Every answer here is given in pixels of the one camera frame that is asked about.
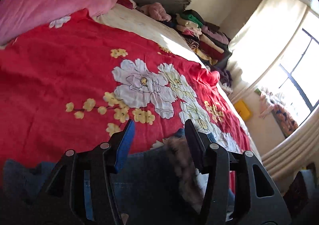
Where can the blue denim pants lace trim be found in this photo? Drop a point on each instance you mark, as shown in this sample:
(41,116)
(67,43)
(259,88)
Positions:
(149,177)

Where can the pink fluffy garment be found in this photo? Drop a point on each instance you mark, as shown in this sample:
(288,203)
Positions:
(157,10)

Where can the pink quilt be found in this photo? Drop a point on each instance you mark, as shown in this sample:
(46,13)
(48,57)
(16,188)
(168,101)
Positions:
(37,3)

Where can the dark red pillow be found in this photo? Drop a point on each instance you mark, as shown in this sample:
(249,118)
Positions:
(125,3)

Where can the yellow box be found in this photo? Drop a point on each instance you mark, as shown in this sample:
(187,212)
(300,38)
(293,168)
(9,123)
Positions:
(243,109)

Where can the red floral bed sheet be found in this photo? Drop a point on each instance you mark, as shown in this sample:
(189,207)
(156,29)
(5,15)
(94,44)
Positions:
(62,78)

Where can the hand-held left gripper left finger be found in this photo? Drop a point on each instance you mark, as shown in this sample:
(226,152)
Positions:
(124,145)

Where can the cream curtain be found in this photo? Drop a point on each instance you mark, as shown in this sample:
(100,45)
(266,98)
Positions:
(286,150)
(261,40)

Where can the purple clothes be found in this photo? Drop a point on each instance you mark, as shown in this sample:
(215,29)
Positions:
(225,75)

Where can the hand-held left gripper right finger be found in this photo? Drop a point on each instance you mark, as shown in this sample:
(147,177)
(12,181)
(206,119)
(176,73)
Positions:
(197,145)

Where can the pile of folded clothes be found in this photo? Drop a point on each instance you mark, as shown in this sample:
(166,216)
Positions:
(209,40)

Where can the window with dark frame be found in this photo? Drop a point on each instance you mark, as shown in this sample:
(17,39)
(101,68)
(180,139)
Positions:
(299,65)

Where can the patterned hanging cloth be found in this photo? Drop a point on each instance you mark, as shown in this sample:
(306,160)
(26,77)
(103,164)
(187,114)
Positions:
(284,120)

